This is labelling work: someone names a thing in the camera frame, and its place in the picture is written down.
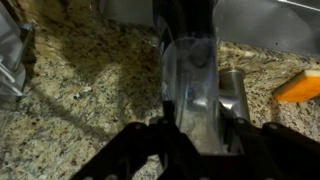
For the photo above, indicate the clear dish soap bottle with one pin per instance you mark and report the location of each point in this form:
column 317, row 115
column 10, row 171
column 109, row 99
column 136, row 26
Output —
column 188, row 47

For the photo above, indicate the grey dish drying rack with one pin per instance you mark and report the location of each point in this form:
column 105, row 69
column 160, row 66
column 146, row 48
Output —
column 14, row 41

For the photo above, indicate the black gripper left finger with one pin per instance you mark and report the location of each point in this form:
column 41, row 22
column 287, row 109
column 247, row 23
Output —
column 129, row 150

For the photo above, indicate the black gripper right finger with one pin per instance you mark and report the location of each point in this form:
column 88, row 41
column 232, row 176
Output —
column 272, row 152

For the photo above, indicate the stainless steel sink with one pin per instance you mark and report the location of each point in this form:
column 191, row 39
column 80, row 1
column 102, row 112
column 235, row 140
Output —
column 291, row 26

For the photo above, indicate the curved steel faucet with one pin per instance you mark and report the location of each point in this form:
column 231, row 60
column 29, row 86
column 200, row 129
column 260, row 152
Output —
column 232, row 92

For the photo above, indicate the orange yellow sponge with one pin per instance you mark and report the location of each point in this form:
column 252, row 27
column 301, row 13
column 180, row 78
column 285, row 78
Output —
column 302, row 87

